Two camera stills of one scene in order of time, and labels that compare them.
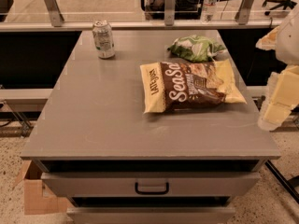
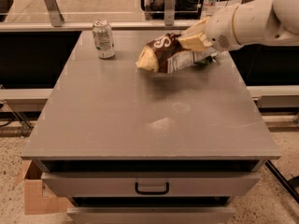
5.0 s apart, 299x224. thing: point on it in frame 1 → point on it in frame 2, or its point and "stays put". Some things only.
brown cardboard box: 38,198 stays put
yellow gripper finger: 281,98 → 195,43
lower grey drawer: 150,215 stays put
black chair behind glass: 188,0 stays put
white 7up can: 103,36 stays put
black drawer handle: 165,191 stays put
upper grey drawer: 150,184 stays put
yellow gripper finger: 268,41 → 198,28
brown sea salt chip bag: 179,85 → 165,54
